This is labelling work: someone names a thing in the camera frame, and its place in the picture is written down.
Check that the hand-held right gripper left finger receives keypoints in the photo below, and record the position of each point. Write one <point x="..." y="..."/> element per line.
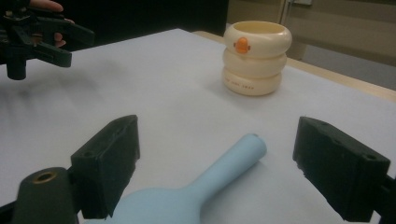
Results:
<point x="106" y="168"/>

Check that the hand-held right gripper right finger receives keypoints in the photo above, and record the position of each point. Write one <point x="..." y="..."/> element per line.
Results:
<point x="339" y="174"/>

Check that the light blue hairbrush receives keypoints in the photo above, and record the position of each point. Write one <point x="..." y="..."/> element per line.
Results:
<point x="174" y="202"/>

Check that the dark curtain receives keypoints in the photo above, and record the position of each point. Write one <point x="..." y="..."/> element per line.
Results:
<point x="149" y="18"/>

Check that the cream ringed container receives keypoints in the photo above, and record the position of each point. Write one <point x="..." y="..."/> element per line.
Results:
<point x="255" y="70"/>

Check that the white wall socket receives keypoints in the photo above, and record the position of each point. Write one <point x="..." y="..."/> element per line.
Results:
<point x="300" y="2"/>

